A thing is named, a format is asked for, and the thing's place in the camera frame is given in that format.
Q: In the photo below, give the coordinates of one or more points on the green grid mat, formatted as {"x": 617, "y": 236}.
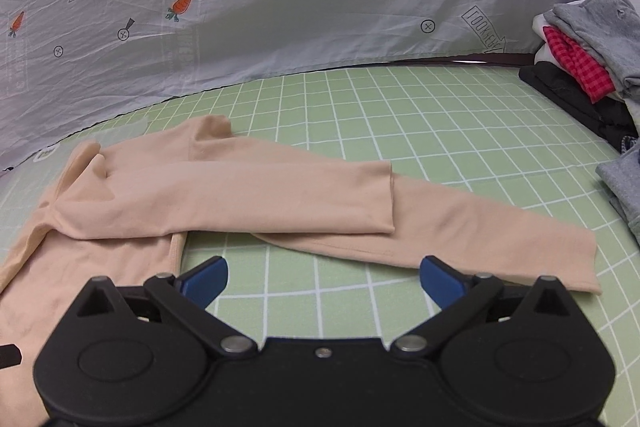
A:
{"x": 400, "y": 132}

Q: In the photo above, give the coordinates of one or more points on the grey garment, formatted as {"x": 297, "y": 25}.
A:
{"x": 600, "y": 32}
{"x": 622, "y": 192}

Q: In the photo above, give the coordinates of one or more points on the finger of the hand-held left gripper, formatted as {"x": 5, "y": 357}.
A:
{"x": 9, "y": 357}

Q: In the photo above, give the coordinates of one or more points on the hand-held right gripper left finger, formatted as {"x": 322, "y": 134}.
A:
{"x": 205, "y": 282}

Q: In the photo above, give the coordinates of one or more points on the white label sticker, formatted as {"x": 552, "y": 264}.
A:
{"x": 47, "y": 152}

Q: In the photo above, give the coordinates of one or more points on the black garment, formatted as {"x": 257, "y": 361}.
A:
{"x": 565, "y": 92}

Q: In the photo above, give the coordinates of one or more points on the translucent plastic sheet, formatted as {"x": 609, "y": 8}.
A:
{"x": 125, "y": 132}

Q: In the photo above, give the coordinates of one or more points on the red checked cloth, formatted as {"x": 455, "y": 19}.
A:
{"x": 580, "y": 62}

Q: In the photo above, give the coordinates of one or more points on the beige long-sleeve top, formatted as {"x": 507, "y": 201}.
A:
{"x": 250, "y": 197}

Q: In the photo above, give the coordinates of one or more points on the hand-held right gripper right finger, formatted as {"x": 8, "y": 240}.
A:
{"x": 442, "y": 282}

